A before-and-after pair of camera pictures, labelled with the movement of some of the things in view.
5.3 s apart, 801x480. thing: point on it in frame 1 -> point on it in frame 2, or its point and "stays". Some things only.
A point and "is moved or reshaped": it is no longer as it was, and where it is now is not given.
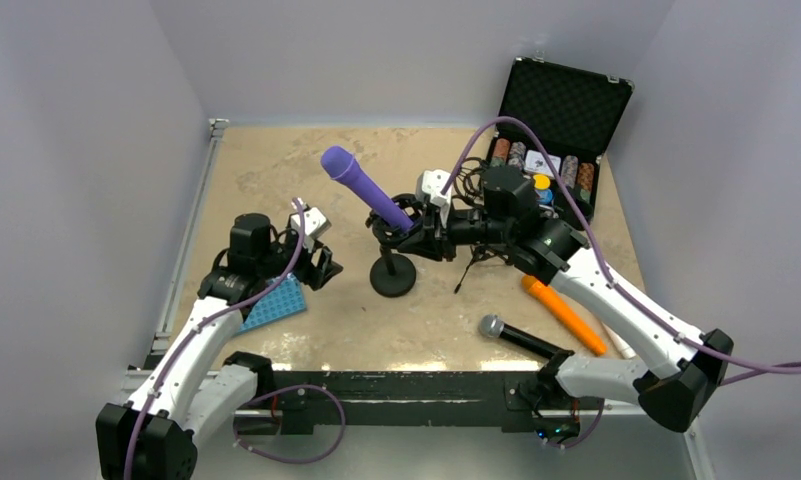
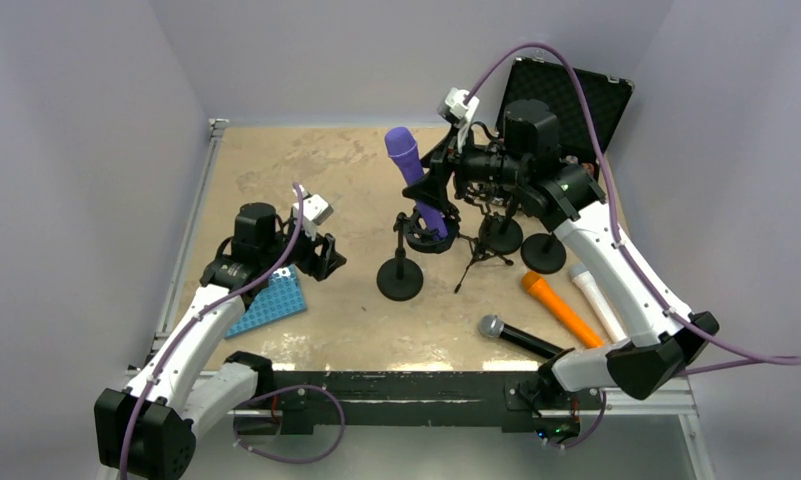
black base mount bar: x=525 y=402 stays
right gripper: x=434 y=242 -> x=433 y=188
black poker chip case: x=577 y=112 stays
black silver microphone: x=492 y=325 stays
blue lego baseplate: x=285 y=301 stays
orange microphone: x=568 y=317 stays
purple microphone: x=340 y=164 -> x=403 y=149
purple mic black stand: x=394 y=275 is moved or reshaped
